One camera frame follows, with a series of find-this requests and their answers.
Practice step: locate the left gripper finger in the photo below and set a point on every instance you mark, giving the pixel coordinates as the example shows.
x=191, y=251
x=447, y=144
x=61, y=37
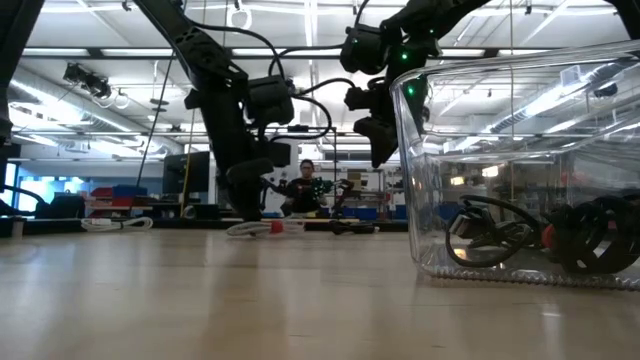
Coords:
x=247, y=192

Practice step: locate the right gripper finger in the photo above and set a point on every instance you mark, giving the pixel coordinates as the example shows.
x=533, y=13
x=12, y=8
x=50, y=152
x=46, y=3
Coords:
x=380, y=142

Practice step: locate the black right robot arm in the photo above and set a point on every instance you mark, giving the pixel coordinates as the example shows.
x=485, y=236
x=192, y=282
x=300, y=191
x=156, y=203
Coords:
x=425, y=20

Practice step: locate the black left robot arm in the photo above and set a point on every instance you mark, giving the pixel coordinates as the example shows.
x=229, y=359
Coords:
x=200, y=50

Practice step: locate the person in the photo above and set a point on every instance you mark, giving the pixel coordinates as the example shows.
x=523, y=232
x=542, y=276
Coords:
x=302, y=192

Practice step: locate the black monitor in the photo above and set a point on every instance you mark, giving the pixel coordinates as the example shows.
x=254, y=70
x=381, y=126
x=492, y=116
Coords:
x=186, y=172

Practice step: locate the red and blue bins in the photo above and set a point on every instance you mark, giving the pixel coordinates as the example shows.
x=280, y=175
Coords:
x=120, y=196

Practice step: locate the clear plastic container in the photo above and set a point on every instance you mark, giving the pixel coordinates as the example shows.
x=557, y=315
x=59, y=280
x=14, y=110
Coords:
x=525, y=165

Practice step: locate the black ceiling-hung device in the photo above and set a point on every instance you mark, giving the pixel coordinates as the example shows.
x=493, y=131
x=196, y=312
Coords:
x=87, y=80

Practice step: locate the black chair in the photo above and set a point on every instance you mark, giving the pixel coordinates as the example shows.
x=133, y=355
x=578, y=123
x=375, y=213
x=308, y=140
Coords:
x=60, y=205

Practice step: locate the black aluminium table frame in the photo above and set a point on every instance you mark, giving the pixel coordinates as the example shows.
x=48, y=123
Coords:
x=190, y=225

